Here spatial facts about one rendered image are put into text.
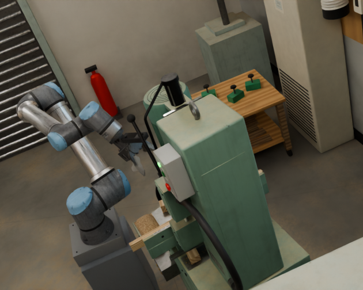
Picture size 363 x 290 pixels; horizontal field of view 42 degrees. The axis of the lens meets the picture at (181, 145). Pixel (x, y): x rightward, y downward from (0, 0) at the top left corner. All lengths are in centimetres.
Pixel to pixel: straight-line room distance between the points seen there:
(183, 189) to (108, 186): 106
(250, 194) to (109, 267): 124
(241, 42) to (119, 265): 227
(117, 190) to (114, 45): 253
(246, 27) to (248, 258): 270
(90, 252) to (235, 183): 125
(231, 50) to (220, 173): 270
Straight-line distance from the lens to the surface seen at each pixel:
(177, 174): 145
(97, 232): 256
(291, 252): 197
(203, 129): 143
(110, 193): 250
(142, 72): 496
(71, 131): 204
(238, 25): 419
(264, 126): 374
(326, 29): 321
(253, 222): 168
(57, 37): 474
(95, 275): 266
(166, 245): 205
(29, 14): 460
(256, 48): 419
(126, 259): 262
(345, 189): 335
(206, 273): 198
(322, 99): 341
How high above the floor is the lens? 229
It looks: 34 degrees down
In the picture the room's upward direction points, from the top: 21 degrees counter-clockwise
